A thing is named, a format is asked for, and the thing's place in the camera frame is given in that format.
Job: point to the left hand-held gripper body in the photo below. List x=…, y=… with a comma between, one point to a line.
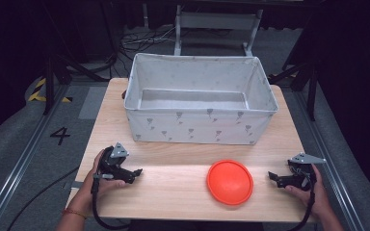
x=113, y=163

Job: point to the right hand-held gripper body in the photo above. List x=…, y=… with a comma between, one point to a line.
x=299, y=173

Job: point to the orange round plate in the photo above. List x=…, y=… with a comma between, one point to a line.
x=230, y=182

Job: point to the white fabric storage box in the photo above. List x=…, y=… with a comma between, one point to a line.
x=192, y=128

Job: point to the person's left hand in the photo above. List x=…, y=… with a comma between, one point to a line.
x=100, y=183

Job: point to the person's right hand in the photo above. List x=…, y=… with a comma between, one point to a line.
x=311, y=195

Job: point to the yellow black hazard tape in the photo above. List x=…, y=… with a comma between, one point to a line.
x=41, y=93

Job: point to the black tripod stand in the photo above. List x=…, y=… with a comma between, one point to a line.
x=305, y=70
x=62, y=64

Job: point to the grey metal floor rail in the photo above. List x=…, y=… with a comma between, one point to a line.
x=16, y=160
x=330, y=154

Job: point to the grey metal stand frame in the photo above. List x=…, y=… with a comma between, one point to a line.
x=216, y=29

